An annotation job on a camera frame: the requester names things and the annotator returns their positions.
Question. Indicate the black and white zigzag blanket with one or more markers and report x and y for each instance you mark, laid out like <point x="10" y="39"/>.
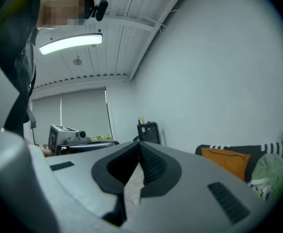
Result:
<point x="265" y="147"/>

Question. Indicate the narrow grey roller blind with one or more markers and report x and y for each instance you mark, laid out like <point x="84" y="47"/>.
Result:
<point x="46" y="120"/>

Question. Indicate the black head-mounted camera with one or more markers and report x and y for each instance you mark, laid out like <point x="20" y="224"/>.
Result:
<point x="99" y="9"/>

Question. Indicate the black sofa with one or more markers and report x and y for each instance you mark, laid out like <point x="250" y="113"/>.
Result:
<point x="251" y="159"/>

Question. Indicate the black small cabinet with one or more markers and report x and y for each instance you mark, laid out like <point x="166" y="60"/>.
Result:
<point x="148" y="133"/>

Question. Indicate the large orange pillow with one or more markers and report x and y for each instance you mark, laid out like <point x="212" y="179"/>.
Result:
<point x="225" y="161"/>

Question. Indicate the long ceiling light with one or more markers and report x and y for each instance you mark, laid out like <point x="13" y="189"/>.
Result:
<point x="69" y="42"/>

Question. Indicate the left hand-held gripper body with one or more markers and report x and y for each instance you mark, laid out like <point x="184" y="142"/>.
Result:
<point x="58" y="136"/>

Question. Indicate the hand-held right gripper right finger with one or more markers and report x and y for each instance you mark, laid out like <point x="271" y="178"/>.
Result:
<point x="165" y="173"/>

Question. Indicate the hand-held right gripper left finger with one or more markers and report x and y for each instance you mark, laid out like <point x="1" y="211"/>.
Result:
<point x="100" y="176"/>

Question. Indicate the person's dark clothed torso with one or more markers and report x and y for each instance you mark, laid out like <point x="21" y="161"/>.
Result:
<point x="17" y="57"/>

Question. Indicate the yellow bottle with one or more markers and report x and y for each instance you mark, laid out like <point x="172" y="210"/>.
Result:
<point x="142" y="120"/>

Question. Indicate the round ceiling smoke detector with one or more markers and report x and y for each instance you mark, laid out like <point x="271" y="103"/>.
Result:
<point x="77" y="61"/>

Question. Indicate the wide grey roller blind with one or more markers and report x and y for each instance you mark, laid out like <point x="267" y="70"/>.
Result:
<point x="85" y="110"/>

